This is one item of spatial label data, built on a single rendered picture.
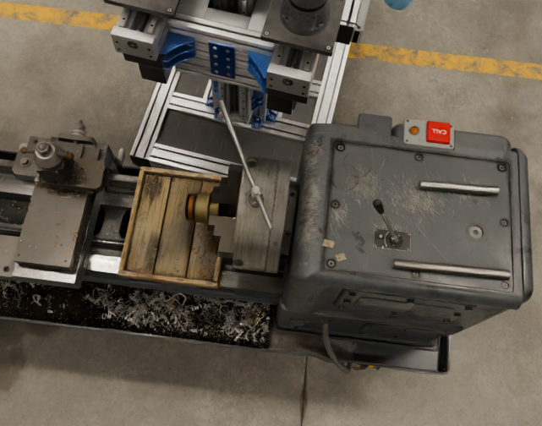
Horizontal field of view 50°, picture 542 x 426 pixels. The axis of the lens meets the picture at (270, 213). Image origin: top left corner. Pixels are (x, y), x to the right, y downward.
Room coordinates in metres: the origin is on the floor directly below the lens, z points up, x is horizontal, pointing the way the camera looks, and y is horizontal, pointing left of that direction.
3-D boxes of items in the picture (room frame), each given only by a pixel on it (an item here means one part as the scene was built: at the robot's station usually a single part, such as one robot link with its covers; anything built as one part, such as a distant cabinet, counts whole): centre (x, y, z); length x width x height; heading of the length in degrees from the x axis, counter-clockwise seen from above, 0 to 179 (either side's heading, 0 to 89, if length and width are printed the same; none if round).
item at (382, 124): (0.79, -0.25, 1.24); 0.09 x 0.08 x 0.03; 90
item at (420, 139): (0.79, -0.39, 1.23); 0.13 x 0.08 x 0.05; 90
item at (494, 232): (0.59, -0.37, 1.06); 0.59 x 0.48 x 0.39; 90
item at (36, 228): (0.58, 0.64, 0.95); 0.43 x 0.17 x 0.05; 0
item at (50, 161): (0.64, 0.63, 1.13); 0.08 x 0.08 x 0.03
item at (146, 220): (0.57, 0.28, 0.89); 0.36 x 0.30 x 0.04; 0
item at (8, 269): (0.57, 0.68, 0.90); 0.47 x 0.30 x 0.06; 0
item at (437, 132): (0.79, -0.41, 1.26); 0.06 x 0.06 x 0.02; 0
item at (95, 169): (0.64, 0.61, 0.99); 0.20 x 0.10 x 0.05; 90
